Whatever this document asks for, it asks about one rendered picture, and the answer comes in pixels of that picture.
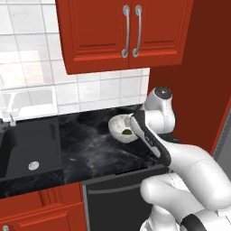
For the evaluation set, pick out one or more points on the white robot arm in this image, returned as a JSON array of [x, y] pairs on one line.
[[192, 168]]

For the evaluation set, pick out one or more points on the white bowl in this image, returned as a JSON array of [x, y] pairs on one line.
[[115, 126]]

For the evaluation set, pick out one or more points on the green lime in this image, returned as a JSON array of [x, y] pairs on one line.
[[127, 131]]

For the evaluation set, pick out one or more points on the black sink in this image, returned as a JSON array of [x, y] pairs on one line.
[[30, 144]]

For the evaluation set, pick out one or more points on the black dishwasher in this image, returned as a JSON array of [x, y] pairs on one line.
[[114, 207]]

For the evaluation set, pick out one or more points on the red fridge housing panel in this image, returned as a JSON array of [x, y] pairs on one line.
[[201, 60]]

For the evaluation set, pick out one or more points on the pale sink tap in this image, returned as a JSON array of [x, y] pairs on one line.
[[11, 118]]

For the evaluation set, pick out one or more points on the grey fridge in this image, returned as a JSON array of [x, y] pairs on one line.
[[224, 144]]

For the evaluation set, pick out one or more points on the red base cupboard door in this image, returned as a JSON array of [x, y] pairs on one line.
[[57, 221]]

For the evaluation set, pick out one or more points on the red drawer front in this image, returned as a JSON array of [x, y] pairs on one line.
[[21, 204]]

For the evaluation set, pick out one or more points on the silver cupboard knob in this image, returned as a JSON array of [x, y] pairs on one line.
[[5, 228]]

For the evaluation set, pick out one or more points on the red wall cupboard door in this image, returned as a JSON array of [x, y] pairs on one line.
[[162, 30], [93, 33]]

